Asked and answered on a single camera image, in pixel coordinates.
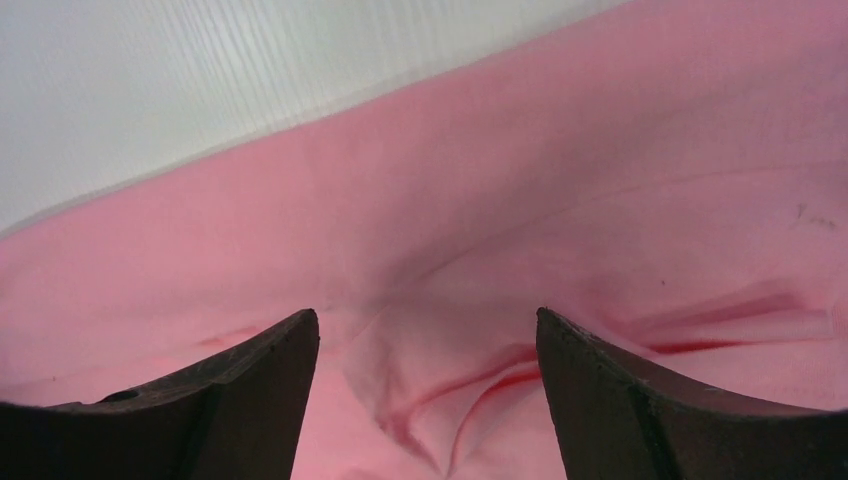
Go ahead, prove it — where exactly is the pink t shirt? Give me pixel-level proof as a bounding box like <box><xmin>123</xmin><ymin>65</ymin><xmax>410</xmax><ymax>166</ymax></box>
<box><xmin>1</xmin><ymin>1</ymin><xmax>847</xmax><ymax>479</ymax></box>

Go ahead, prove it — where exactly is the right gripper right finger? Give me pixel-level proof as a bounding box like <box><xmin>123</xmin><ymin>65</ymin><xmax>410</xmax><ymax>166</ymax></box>
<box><xmin>536</xmin><ymin>308</ymin><xmax>847</xmax><ymax>480</ymax></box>

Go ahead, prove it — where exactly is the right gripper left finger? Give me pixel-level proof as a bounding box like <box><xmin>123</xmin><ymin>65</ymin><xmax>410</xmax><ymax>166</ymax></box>
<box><xmin>1</xmin><ymin>309</ymin><xmax>320</xmax><ymax>480</ymax></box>

